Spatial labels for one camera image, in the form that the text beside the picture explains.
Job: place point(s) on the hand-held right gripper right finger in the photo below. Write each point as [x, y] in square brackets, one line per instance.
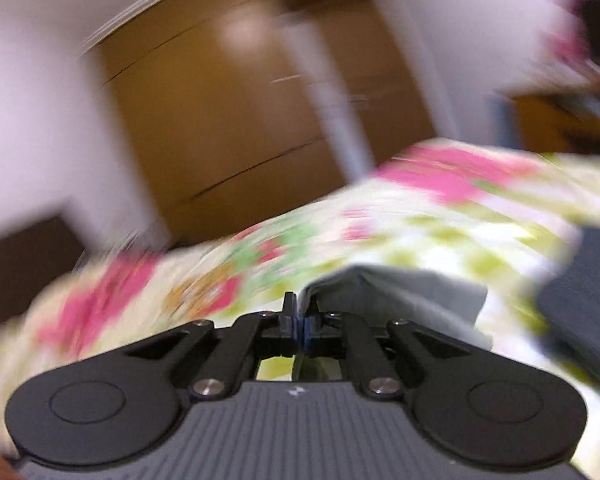
[307, 334]

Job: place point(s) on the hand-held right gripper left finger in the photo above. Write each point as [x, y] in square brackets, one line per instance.
[289, 322]

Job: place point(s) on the grey-green pants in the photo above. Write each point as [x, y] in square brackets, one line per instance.
[395, 295]

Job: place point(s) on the printed checkered blanket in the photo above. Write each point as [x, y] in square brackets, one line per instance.
[430, 200]

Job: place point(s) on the wooden wardrobe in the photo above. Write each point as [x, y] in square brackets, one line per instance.
[205, 125]

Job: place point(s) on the wooden door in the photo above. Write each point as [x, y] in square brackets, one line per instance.
[380, 100]

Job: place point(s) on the dark brown headboard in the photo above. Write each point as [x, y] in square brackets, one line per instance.
[25, 270]

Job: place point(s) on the dark grey cloth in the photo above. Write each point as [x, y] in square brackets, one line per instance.
[580, 300]

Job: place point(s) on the wooden side desk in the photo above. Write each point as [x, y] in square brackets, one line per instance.
[555, 120]

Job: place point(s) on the red desk clutter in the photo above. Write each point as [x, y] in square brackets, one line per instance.
[572, 45]

